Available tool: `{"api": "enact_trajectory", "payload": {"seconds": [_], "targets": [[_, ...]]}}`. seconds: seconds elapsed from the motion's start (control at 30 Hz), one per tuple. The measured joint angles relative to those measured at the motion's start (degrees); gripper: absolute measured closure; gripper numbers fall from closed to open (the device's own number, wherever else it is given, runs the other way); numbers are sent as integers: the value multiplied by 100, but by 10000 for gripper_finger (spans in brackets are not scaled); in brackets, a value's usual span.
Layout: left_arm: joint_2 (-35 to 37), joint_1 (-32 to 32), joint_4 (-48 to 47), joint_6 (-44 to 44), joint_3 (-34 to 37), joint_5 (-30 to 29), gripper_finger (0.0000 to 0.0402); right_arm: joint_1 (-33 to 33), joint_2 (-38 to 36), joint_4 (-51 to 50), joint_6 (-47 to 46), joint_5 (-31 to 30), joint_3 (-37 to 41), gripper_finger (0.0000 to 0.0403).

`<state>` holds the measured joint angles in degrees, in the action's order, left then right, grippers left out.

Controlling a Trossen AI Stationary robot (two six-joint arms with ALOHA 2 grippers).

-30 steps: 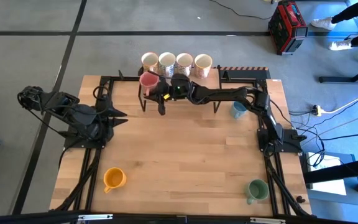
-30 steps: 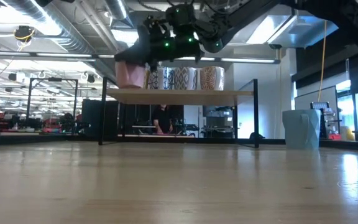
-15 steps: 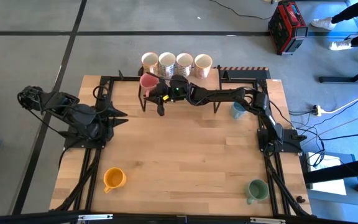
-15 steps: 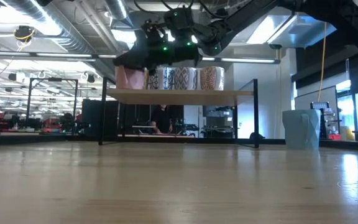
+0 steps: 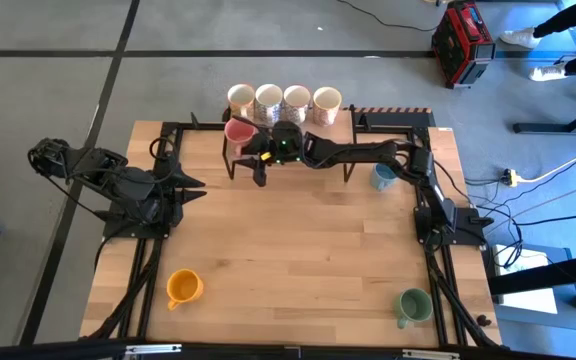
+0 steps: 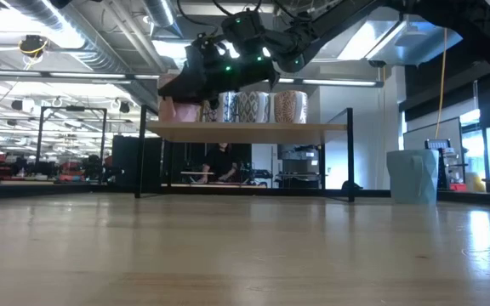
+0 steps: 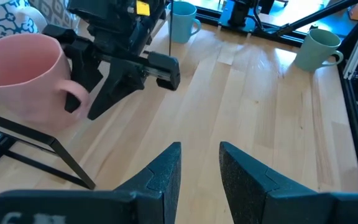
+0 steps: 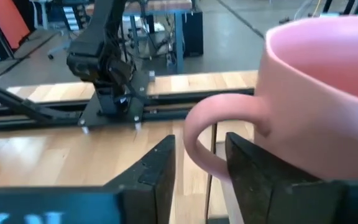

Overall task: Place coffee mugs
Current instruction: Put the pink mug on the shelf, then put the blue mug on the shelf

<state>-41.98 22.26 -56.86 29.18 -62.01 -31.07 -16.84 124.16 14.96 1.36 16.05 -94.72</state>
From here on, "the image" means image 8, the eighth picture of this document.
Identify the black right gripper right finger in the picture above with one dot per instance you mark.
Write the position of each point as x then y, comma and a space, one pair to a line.
266, 196

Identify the blue-legged wooden table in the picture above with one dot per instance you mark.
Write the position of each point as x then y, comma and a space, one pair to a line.
179, 37

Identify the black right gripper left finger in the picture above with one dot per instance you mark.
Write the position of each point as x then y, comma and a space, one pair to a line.
154, 186

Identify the plain pink mug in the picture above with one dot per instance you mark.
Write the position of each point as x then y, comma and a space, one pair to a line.
306, 124

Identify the orange panel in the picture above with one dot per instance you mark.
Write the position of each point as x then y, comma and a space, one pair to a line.
8, 21

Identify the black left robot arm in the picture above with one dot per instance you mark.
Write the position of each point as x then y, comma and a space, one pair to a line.
98, 46

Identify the black computer case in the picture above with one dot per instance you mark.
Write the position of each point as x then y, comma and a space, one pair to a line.
193, 34

